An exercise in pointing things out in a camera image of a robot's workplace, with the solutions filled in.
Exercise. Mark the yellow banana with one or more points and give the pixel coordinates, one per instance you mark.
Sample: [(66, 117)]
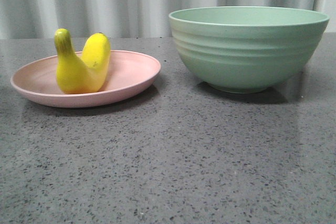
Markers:
[(85, 73)]

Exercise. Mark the pink plate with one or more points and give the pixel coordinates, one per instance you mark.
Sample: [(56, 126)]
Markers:
[(130, 73)]

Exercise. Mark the green ribbed bowl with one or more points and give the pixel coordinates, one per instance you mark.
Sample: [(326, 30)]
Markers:
[(246, 49)]

